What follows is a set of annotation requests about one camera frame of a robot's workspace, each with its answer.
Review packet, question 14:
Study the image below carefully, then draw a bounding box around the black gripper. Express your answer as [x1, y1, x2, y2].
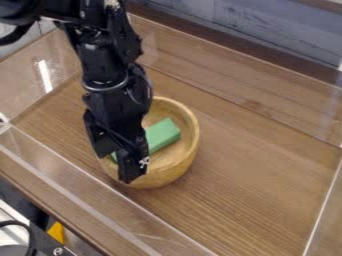
[83, 64, 153, 184]

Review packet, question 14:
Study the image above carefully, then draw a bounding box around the green rectangular block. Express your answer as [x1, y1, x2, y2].
[123, 117, 182, 166]

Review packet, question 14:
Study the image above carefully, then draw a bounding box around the brown wooden bowl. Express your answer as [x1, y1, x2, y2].
[99, 96, 201, 189]

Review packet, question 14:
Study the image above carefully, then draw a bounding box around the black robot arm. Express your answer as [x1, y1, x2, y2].
[0, 0, 153, 183]

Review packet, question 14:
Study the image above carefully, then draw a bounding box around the black device with screw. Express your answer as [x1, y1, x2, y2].
[31, 230, 79, 256]

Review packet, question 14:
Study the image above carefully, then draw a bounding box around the clear acrylic tray wall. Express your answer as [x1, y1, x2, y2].
[0, 123, 221, 256]

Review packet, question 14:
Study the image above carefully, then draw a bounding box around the black cable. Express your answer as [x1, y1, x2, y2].
[0, 219, 38, 256]

